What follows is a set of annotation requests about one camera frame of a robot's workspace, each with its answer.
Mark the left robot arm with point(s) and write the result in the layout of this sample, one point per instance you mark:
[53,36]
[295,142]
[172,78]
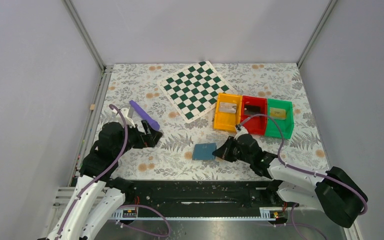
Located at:
[97,194]

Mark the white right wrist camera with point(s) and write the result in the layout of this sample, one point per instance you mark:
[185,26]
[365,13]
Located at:
[240,130]

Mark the floral patterned table mat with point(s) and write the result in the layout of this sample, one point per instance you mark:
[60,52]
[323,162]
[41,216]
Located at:
[160,89]

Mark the purple cylindrical handle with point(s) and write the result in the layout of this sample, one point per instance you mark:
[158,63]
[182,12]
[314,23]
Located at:
[144,115]

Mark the right aluminium frame post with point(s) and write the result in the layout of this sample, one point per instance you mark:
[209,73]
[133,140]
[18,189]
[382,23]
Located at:
[315,34]

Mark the gold card in green bin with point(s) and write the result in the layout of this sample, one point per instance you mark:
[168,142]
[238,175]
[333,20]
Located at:
[277,113]

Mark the white slotted cable duct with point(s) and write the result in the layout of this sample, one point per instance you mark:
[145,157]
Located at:
[261,214]

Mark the green white chessboard mat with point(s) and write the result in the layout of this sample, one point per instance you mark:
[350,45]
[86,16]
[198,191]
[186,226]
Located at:
[194,90]

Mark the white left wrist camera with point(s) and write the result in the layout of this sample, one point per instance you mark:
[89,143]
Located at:
[126,113]

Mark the green plastic bin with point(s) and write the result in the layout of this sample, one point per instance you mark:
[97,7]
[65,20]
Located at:
[286,126]

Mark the left aluminium frame post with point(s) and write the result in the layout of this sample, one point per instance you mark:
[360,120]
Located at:
[74,15]

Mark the aluminium frame post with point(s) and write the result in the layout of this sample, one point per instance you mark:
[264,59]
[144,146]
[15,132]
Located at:
[74,15]
[315,34]

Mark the black card in red bin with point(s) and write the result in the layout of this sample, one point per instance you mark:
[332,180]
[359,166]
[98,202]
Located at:
[250,110]

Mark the yellow plastic bin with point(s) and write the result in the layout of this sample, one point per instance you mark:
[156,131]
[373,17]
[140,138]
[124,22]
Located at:
[224,121]

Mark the blue leather card holder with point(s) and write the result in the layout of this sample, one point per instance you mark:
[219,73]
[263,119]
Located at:
[204,151]

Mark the silver card in yellow bin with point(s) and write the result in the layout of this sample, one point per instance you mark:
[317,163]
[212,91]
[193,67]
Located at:
[228,107]

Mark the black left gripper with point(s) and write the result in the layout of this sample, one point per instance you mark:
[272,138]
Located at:
[146,135]

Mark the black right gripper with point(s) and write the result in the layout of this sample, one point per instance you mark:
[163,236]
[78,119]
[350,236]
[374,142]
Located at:
[230,149]

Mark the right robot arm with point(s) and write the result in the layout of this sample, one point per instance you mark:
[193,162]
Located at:
[331,191]

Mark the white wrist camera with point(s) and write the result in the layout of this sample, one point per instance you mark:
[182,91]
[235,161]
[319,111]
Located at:
[126,113]
[240,130]

